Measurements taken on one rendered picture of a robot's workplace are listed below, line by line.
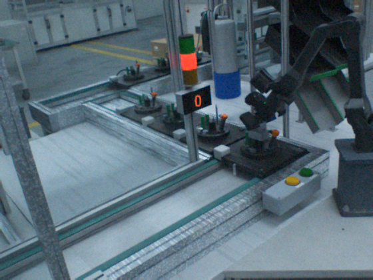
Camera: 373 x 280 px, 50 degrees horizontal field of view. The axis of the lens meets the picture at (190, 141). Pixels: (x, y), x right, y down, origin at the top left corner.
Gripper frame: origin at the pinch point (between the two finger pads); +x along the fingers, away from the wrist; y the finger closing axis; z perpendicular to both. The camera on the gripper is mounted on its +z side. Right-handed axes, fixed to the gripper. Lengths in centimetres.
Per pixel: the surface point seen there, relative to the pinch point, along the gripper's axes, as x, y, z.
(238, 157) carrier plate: 9.4, 8.7, -6.1
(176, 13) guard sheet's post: -22.0, 20.2, 36.0
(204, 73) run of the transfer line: 89, -74, 76
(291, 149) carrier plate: 2.6, -8.3, -13.9
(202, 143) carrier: 22.4, 8.6, 8.9
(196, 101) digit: -3.8, 19.6, 14.4
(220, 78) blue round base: 57, -53, 52
